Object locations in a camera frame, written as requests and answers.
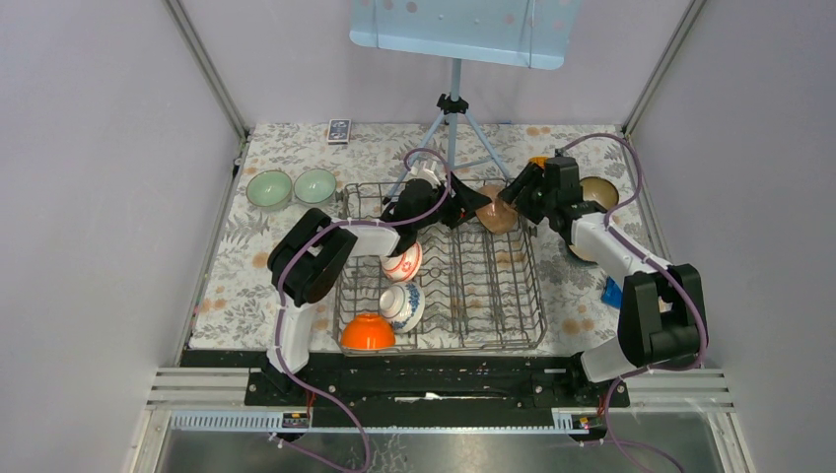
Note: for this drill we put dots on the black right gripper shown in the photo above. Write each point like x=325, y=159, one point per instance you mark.
x=529, y=176

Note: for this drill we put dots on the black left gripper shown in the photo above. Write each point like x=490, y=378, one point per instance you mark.
x=465, y=200

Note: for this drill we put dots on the pink speckled bowl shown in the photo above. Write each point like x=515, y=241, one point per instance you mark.
x=497, y=217

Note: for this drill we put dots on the dark teal gold bowl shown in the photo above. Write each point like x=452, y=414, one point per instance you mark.
x=578, y=254

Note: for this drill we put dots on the dark brown patterned bowl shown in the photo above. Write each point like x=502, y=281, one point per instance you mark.
x=601, y=191

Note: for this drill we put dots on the pale green checkered bowl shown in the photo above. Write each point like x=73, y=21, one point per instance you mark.
x=315, y=187

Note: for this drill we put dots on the light green bowl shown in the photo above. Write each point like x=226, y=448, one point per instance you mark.
x=270, y=190

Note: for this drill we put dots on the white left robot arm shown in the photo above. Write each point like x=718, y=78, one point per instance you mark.
x=307, y=262

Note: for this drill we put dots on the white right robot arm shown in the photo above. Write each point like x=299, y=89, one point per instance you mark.
x=661, y=322

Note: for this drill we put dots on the small yellow orange toy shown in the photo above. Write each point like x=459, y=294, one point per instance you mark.
x=540, y=160

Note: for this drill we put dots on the white red patterned bowl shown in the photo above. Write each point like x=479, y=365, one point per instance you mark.
x=404, y=267

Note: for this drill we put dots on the light blue tripod stand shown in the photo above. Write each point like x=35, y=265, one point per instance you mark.
x=451, y=105

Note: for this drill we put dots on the white blue floral bowl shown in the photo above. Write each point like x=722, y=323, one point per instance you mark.
x=402, y=306

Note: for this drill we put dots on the blue plastic toy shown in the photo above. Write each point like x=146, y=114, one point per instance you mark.
x=611, y=294

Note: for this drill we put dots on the playing card box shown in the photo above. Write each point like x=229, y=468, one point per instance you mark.
x=338, y=131

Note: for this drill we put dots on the light blue board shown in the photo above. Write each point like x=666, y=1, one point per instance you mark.
x=533, y=34

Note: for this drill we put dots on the orange bowl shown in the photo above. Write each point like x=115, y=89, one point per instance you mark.
x=369, y=332

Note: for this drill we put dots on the grey wire dish rack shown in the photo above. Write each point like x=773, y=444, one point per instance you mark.
x=481, y=289

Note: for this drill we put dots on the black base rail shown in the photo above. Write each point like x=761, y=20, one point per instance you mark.
x=419, y=391

